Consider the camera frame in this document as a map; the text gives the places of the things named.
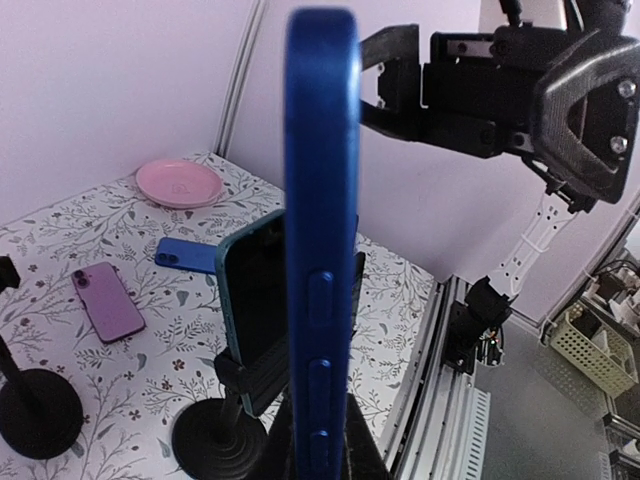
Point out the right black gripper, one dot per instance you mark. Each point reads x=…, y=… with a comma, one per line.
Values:
x=473, y=96

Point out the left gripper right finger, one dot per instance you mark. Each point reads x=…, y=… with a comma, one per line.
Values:
x=362, y=460

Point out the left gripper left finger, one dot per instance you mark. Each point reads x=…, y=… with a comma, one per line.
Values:
x=277, y=457

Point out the black phone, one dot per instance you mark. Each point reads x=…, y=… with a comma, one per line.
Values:
x=321, y=148
x=360, y=259

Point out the teal green phone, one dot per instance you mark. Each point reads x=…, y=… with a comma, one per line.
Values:
x=251, y=277

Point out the blue phone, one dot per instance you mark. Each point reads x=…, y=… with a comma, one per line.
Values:
x=186, y=255

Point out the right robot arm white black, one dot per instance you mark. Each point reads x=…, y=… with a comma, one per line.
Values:
x=566, y=101

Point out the black round-base clamp stand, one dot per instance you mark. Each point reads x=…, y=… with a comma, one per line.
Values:
x=223, y=438

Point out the pink phone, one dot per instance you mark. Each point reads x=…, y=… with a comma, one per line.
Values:
x=110, y=309

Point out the floral table mat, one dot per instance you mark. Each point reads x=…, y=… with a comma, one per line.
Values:
x=130, y=390

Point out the pink plate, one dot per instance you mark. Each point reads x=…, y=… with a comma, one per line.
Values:
x=179, y=184

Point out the green plastic basket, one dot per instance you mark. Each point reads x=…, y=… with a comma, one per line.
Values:
x=583, y=334

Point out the front aluminium rail frame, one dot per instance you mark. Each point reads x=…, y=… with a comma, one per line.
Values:
x=438, y=425

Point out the right aluminium corner post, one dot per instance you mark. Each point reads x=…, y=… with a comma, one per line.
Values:
x=238, y=77

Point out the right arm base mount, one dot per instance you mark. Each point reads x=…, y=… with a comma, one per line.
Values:
x=482, y=309

